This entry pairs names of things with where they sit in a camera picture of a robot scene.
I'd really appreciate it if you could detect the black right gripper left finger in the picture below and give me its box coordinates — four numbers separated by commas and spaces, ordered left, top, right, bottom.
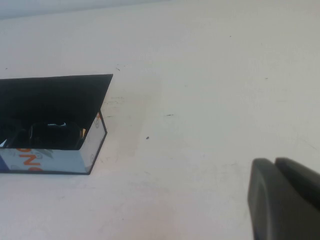
247, 157, 320, 240

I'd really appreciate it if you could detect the black printed glasses case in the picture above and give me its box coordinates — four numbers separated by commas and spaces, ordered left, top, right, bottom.
0, 73, 114, 176

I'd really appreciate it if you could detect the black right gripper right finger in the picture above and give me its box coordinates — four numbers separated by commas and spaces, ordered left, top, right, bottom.
274, 157, 320, 208

